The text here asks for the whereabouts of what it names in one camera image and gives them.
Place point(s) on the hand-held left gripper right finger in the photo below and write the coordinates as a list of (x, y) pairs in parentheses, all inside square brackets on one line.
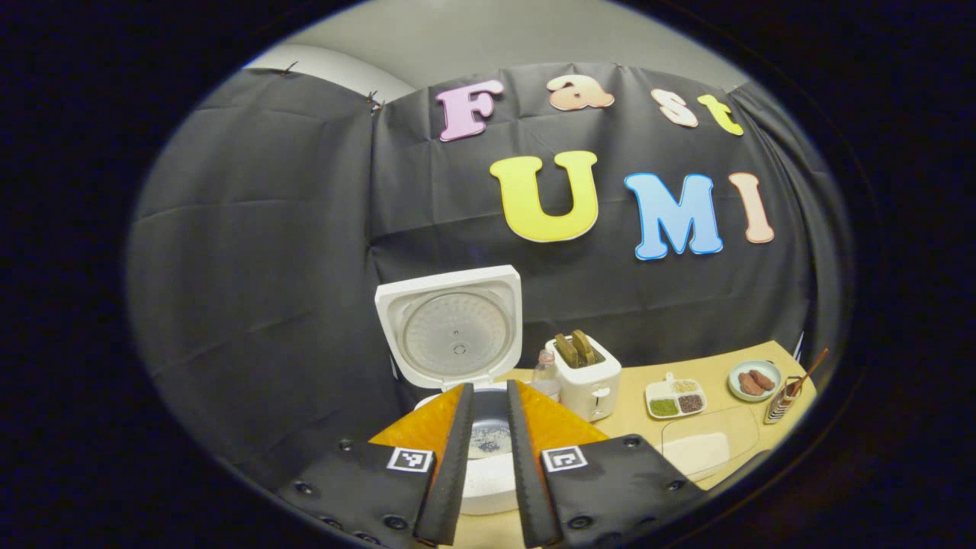
[(530, 480)]

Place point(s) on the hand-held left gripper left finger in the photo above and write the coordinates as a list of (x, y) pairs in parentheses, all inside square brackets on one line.
[(450, 473)]

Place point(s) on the white rice cooker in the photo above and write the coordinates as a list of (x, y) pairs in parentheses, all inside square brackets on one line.
[(457, 335)]

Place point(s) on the white rice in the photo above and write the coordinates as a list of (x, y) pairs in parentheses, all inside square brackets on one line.
[(698, 451)]

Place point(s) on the brown wooden spoon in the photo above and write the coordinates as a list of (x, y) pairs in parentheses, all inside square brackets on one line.
[(812, 368)]

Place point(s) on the clear plastic bottle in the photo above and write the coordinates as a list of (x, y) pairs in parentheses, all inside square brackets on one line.
[(545, 377)]

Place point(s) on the white toaster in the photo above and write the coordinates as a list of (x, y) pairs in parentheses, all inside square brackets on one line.
[(587, 389)]

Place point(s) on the green mung beans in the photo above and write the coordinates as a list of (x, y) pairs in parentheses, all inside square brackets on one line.
[(663, 407)]

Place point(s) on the white divided dish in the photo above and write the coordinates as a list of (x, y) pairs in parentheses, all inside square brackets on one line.
[(658, 389)]

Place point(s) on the dark red beans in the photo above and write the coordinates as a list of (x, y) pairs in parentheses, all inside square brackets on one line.
[(691, 402)]

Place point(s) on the yellow soybeans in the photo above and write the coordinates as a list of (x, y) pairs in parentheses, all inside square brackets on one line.
[(685, 386)]

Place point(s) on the clear plastic container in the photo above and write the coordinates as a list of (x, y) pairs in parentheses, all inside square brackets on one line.
[(732, 435)]

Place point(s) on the brown meat piece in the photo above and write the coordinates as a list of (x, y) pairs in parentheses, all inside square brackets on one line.
[(762, 379), (749, 383)]

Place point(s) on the pale green plate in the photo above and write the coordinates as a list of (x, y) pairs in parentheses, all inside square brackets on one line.
[(768, 393)]

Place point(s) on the black cloth clip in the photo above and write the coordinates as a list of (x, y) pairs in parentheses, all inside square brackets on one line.
[(288, 69), (373, 101)]

